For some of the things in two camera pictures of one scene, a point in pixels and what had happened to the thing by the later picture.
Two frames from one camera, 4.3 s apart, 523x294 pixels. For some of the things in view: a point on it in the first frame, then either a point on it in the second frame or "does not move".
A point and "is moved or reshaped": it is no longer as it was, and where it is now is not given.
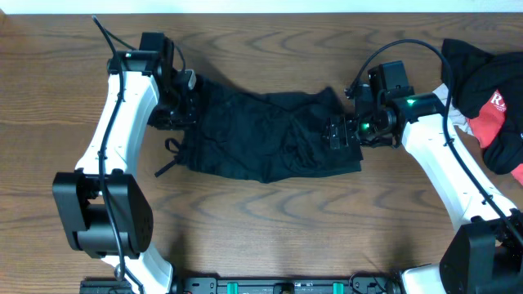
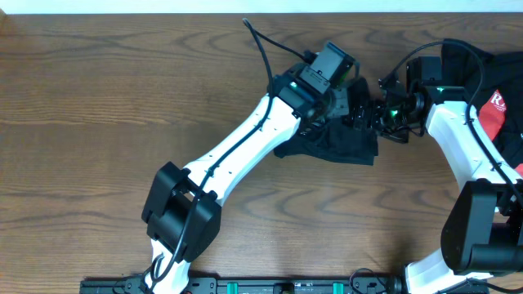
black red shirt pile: (488, 92) does not move
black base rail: (359, 284) does not move
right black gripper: (350, 138) → (378, 107)
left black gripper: (188, 119) → (343, 104)
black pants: (267, 137) is moved or reshaped
